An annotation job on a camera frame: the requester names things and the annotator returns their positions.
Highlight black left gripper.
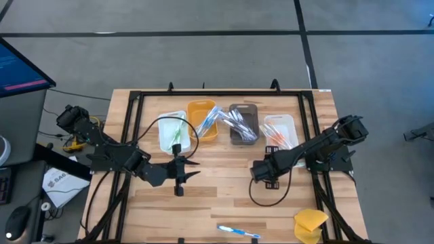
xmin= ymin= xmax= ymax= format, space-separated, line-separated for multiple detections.
xmin=139 ymin=144 xmax=201 ymax=197

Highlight green toothbrush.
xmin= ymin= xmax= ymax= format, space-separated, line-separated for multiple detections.
xmin=168 ymin=118 xmax=184 ymax=150
xmin=169 ymin=120 xmax=186 ymax=148
xmin=166 ymin=127 xmax=183 ymax=152
xmin=173 ymin=117 xmax=187 ymax=143

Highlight blue toothbrush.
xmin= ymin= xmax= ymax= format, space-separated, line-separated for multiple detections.
xmin=197 ymin=106 xmax=221 ymax=136
xmin=195 ymin=114 xmax=215 ymax=139
xmin=199 ymin=108 xmax=223 ymax=136
xmin=216 ymin=224 xmax=262 ymax=240
xmin=200 ymin=105 xmax=224 ymax=134
xmin=196 ymin=110 xmax=220 ymax=138

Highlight white plastic bin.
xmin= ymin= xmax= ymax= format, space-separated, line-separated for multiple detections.
xmin=157 ymin=110 xmax=192 ymax=156
xmin=263 ymin=114 xmax=306 ymax=169

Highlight orange plastic bin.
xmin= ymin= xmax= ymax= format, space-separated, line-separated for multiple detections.
xmin=186 ymin=99 xmax=220 ymax=142

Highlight dark translucent plastic bin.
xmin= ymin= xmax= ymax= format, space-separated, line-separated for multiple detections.
xmin=229 ymin=103 xmax=260 ymax=146

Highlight yellow black object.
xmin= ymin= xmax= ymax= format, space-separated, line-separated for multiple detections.
xmin=63 ymin=139 xmax=86 ymax=154

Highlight grey metal stand leg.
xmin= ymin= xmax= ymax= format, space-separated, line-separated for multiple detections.
xmin=402 ymin=121 xmax=434 ymax=142

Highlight grey desk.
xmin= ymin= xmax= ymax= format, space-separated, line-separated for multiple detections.
xmin=0 ymin=88 xmax=48 ymax=244

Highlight black computer mouse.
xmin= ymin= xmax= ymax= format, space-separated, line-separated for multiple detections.
xmin=4 ymin=205 xmax=32 ymax=242

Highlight black keyboard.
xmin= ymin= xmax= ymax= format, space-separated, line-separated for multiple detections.
xmin=0 ymin=167 xmax=14 ymax=205

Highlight white round object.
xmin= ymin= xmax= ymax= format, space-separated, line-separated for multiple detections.
xmin=0 ymin=134 xmax=12 ymax=167

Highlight computer monitor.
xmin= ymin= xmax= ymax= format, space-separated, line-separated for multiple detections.
xmin=0 ymin=36 xmax=58 ymax=99

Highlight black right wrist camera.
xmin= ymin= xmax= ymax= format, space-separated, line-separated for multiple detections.
xmin=251 ymin=161 xmax=273 ymax=182

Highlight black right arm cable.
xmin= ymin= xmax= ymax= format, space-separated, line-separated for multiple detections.
xmin=248 ymin=168 xmax=293 ymax=207

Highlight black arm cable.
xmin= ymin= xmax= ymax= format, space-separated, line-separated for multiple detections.
xmin=248 ymin=168 xmax=293 ymax=207
xmin=130 ymin=116 xmax=200 ymax=160

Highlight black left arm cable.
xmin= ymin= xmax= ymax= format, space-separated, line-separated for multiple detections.
xmin=130 ymin=116 xmax=200 ymax=160

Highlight black floor cable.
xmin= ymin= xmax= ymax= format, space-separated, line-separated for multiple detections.
xmin=79 ymin=171 xmax=113 ymax=238

